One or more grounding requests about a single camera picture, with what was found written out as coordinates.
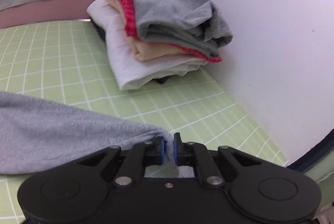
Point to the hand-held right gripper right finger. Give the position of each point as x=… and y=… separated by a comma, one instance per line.
x=177, y=151

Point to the green grid mat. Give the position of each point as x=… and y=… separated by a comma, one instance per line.
x=65, y=70

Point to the dark blue cloth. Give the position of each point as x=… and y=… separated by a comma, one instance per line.
x=310, y=158

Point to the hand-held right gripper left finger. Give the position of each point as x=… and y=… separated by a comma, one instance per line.
x=161, y=151

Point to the stack of folded clothes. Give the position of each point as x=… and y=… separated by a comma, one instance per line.
x=125, y=65

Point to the grey zip hoodie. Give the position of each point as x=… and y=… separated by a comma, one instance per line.
x=65, y=130

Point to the folded beige garment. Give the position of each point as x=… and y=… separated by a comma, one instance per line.
x=151, y=50

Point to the pale green cloth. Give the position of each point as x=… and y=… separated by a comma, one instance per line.
x=326, y=171

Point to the folded grey garment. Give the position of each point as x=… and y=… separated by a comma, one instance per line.
x=169, y=5

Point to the folded red checked garment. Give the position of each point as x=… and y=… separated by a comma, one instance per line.
x=127, y=5

